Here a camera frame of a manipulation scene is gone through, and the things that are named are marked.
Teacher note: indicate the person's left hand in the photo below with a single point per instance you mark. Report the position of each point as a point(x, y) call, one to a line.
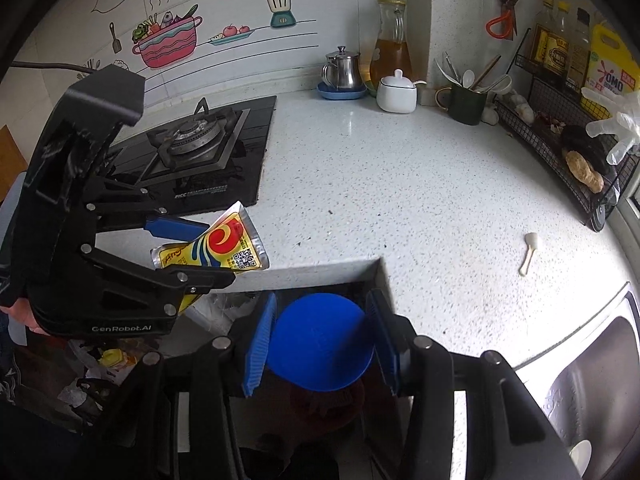
point(20, 312)

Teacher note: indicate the dark sauce bottle yellow cap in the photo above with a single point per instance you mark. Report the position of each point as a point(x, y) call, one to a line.
point(541, 40)
point(557, 52)

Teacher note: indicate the white soup spoon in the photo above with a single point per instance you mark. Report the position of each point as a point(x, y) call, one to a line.
point(500, 83)

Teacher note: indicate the stainless steel sink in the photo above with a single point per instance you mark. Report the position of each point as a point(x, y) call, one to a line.
point(600, 360)

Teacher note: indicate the kitchen wall sticker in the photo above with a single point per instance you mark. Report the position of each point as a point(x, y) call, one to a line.
point(165, 42)

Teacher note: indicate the blue saucer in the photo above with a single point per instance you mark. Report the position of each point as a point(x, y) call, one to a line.
point(342, 94)

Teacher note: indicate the clear plastic glove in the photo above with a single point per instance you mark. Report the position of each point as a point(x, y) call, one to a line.
point(617, 127)

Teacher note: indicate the white lidded sugar jar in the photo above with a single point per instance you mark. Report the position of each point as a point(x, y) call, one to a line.
point(397, 95)

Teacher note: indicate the wooden cabinet door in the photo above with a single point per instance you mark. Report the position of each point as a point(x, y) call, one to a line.
point(10, 160)

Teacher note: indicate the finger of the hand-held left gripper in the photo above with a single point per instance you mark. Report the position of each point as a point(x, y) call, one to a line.
point(175, 227)
point(200, 280)

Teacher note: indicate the yellow detergent bottle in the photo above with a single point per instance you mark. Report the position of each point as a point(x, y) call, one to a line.
point(612, 60)

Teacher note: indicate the dark brown root vegetable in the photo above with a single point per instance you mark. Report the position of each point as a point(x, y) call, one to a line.
point(582, 142)

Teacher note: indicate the yellow sauce packet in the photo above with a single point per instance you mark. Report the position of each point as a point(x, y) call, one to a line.
point(220, 245)

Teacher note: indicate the ginger root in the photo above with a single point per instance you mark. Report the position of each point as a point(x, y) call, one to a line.
point(585, 172)

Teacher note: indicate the red trash bin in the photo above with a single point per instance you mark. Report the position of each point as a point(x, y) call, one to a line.
point(325, 405)

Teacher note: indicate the white dish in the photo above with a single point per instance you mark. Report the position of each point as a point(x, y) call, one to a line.
point(581, 455)

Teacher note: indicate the crumpled plastic bags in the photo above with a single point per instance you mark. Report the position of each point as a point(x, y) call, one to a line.
point(225, 310)

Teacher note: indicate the glass oil bottle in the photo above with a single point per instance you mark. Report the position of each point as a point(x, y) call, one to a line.
point(390, 55)

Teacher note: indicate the blue round lid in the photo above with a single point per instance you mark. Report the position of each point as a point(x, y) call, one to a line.
point(320, 342)

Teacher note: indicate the small white spoon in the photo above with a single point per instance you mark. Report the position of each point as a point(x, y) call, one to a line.
point(531, 242)

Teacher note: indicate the dark green mug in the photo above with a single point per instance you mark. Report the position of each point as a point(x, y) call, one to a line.
point(465, 107)

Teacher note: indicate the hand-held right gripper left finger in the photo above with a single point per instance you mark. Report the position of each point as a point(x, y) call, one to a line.
point(260, 345)

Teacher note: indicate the wooden chopsticks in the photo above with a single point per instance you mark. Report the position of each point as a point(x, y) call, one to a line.
point(487, 71)

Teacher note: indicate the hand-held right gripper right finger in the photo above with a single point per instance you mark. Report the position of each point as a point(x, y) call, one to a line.
point(382, 340)

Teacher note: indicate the black glass gas stove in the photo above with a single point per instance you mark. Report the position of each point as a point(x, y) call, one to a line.
point(250, 160)

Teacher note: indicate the steel teapot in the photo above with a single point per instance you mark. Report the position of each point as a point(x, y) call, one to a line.
point(345, 70)

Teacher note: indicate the garlic bulb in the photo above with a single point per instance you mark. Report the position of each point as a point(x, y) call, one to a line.
point(520, 105)
point(491, 116)

